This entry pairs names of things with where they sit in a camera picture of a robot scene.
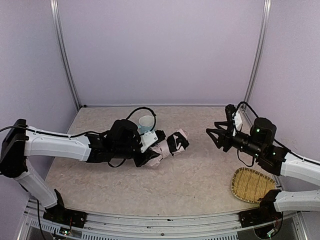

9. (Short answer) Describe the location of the pink and black folding umbrella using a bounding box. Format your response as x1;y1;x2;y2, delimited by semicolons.
143;128;190;168

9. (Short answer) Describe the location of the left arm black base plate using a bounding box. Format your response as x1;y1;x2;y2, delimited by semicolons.
43;208;87;229

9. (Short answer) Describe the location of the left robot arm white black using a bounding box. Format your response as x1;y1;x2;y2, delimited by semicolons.
0;119;165;215

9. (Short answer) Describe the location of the left aluminium corner post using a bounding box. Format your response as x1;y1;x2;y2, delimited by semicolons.
50;0;82;111

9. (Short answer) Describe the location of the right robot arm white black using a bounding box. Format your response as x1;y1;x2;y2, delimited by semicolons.
206;117;320;218

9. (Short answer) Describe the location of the aluminium corner post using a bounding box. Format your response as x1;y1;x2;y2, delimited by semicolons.
244;0;272;103
50;0;82;111

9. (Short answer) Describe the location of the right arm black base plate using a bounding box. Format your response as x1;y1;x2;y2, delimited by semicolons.
238;208;283;228

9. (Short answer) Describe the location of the right aluminium corner post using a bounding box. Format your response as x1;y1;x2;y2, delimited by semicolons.
244;0;272;103

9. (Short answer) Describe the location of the woven bamboo tray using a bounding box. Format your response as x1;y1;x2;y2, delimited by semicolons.
231;167;276;205

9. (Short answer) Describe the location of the light blue ceramic mug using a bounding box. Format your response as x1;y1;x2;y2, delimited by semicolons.
138;115;155;134

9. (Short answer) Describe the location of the aluminium front rail frame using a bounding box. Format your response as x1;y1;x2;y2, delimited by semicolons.
17;204;308;240

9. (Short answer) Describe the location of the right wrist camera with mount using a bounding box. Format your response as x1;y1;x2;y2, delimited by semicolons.
225;104;243;137

